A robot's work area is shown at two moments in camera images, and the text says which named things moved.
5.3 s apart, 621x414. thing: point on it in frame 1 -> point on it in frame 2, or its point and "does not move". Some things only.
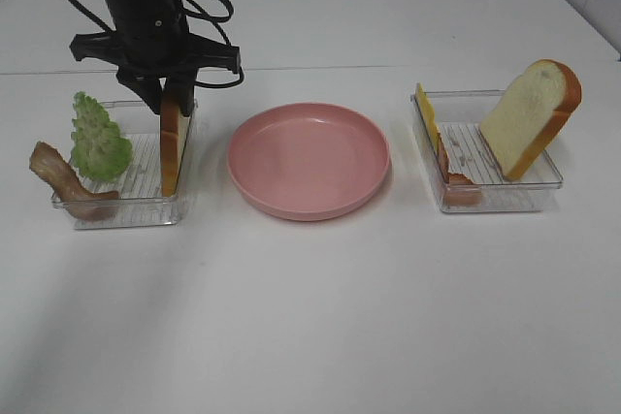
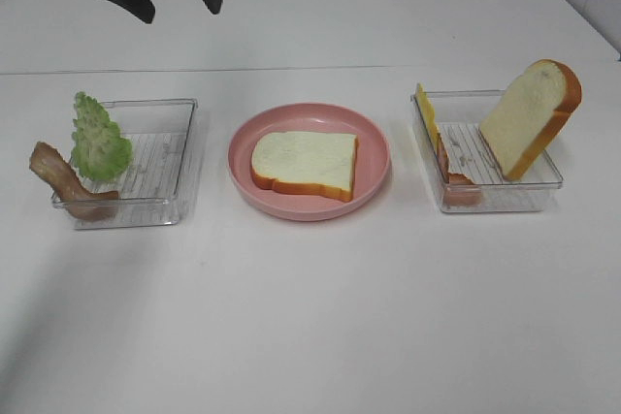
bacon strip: [461, 191] does not move
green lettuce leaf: [100, 147] does not move
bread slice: [175, 124] -> [306, 163]
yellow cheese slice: [429, 113] does not move
